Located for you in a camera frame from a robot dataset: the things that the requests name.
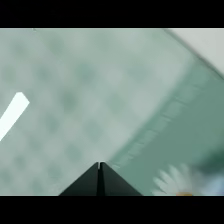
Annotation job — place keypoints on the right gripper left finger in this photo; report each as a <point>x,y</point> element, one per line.
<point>87,183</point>

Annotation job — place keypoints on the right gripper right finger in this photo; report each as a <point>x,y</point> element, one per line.
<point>115,185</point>

